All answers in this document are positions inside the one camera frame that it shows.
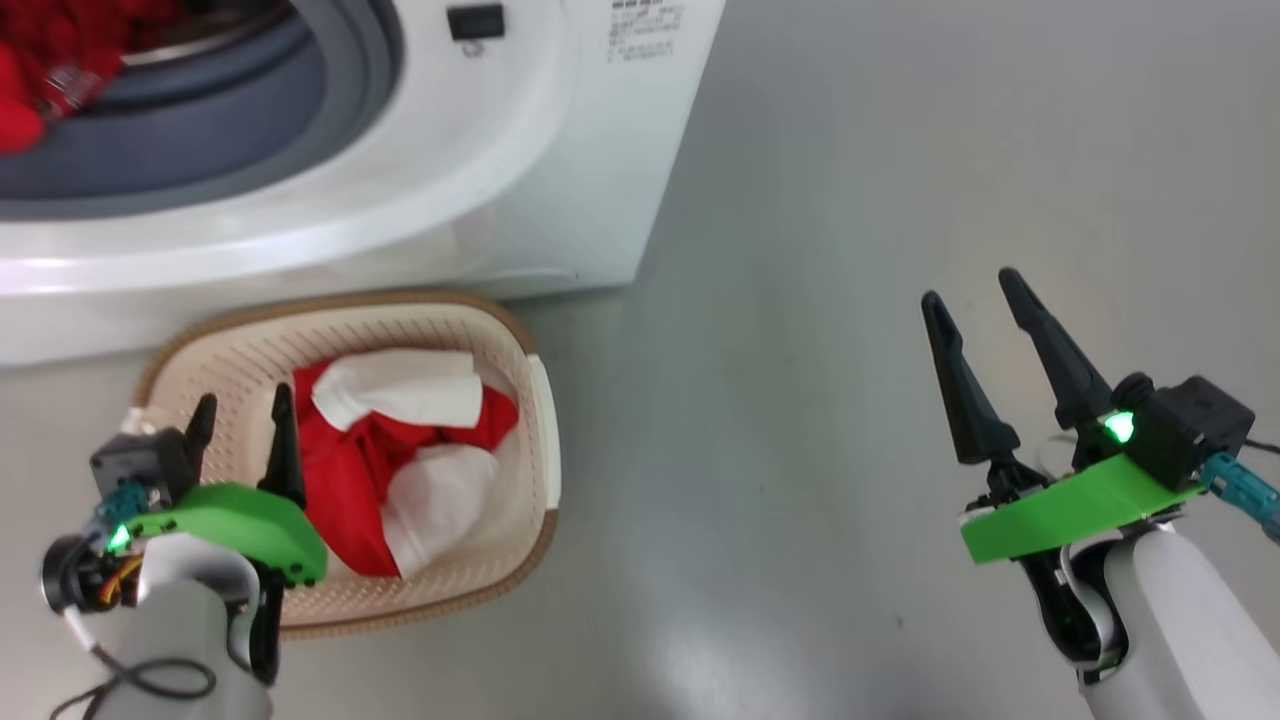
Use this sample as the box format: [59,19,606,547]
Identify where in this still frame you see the black door latch slot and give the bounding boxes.
[446,4,507,42]

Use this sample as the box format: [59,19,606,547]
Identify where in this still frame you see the red garment with white stripes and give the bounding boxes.
[0,0,186,156]

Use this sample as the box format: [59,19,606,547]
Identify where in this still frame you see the red and white garment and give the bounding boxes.
[290,347,521,581]

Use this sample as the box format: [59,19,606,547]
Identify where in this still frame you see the grey rubber door gasket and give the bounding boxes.
[0,0,404,223]

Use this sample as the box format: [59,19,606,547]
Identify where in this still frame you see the thin black cable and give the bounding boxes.
[48,610,218,720]

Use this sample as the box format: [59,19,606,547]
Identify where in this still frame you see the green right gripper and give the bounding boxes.
[921,266,1207,672]

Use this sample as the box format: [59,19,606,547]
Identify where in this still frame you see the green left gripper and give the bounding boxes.
[125,382,329,687]

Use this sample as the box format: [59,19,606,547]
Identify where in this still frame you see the cream perforated laundry basket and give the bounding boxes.
[133,290,562,642]

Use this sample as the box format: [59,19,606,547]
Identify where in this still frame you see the printed text sticker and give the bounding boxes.
[605,0,687,63]

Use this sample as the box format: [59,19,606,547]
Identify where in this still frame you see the teal cable connector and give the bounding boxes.
[1200,452,1280,546]

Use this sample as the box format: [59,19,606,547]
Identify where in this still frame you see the white washing machine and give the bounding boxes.
[0,0,727,367]

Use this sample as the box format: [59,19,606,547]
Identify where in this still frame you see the steel washing machine drum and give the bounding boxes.
[120,0,297,67]

